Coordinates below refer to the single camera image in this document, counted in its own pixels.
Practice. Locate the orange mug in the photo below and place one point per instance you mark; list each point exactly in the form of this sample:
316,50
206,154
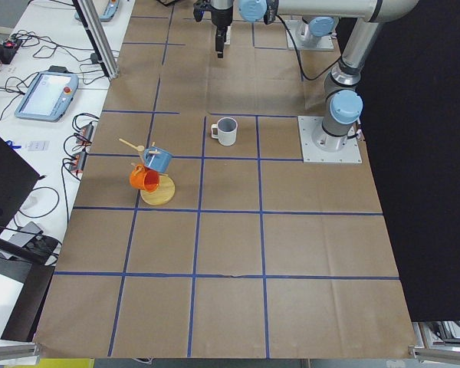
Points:
143,178

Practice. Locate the brown paper table cover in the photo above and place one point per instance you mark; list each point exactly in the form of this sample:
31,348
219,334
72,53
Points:
258,254

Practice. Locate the black monitor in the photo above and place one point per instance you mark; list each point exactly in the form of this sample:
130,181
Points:
17,179

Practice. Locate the aluminium frame post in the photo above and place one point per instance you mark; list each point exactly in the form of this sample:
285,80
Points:
97,37

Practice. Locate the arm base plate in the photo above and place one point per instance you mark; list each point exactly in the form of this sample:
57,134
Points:
319,147
292,25

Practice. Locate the blue mug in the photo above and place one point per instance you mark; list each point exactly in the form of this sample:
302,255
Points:
157,159

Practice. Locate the blue teach pendant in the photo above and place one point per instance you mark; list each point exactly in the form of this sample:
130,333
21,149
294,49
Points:
48,97
106,9

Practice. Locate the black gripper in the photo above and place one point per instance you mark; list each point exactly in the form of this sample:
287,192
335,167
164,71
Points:
221,17

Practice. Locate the wooden mug tree stand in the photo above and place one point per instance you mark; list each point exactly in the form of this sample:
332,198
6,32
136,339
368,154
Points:
166,189

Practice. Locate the white grey mug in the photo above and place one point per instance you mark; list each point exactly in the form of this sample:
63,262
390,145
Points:
225,131

